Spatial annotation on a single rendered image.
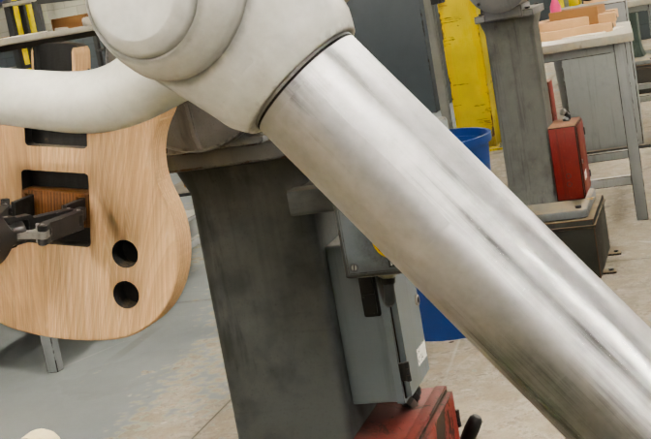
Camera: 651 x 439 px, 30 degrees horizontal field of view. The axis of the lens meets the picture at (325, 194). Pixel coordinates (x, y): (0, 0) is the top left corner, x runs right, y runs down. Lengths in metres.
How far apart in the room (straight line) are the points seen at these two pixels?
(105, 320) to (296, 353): 0.40
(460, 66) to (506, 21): 3.88
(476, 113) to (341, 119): 8.11
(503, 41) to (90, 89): 4.01
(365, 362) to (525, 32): 3.26
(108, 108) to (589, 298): 0.51
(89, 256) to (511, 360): 0.89
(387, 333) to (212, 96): 1.08
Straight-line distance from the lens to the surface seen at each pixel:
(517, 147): 5.15
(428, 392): 2.13
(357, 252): 1.69
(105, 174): 1.62
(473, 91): 8.95
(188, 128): 1.75
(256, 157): 1.80
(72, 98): 1.19
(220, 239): 1.94
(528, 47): 5.09
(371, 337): 1.94
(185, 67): 0.86
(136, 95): 1.15
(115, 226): 1.63
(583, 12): 6.20
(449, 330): 4.51
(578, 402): 0.87
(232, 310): 1.97
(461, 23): 8.92
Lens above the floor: 1.31
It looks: 9 degrees down
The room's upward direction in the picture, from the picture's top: 10 degrees counter-clockwise
